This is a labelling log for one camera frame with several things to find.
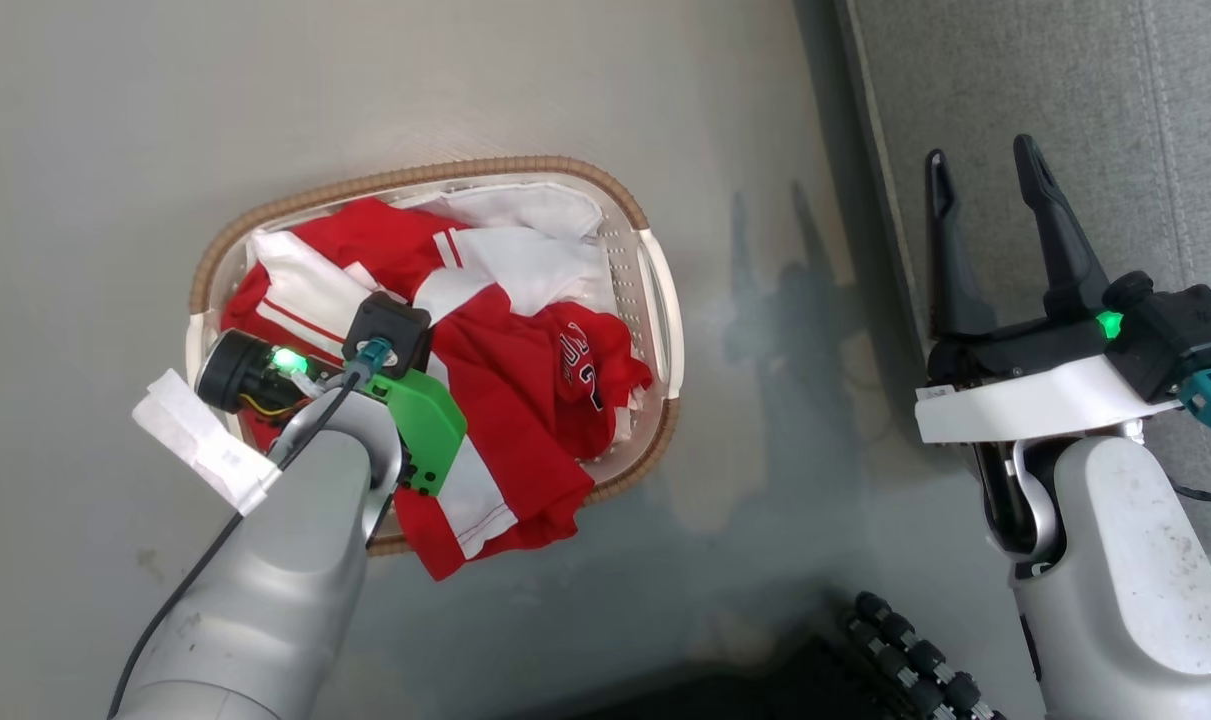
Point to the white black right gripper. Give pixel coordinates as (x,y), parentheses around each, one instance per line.
(1025,400)

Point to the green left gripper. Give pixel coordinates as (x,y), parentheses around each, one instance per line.
(425,420)

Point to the red white striped garment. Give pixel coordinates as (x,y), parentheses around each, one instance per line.
(525,400)

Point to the dark robot base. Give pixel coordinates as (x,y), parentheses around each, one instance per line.
(725,690)

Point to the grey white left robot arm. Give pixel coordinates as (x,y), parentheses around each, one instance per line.
(295,560)

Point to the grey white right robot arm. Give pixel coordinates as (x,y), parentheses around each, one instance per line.
(1135,580)

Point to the white basket brown woven rim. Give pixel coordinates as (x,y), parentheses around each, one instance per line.
(657,300)

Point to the grey fabric sofa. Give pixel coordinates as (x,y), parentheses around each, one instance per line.
(1085,90)

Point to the white paper label tag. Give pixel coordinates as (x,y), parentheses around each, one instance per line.
(195,435)

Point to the plain white garment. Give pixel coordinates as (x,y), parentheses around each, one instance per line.
(535,205)

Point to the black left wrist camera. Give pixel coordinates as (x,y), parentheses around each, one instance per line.
(390,322)

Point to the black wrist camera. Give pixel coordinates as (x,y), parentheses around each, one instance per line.
(1190,335)
(390,322)

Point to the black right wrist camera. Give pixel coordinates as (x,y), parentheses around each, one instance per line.
(1190,335)

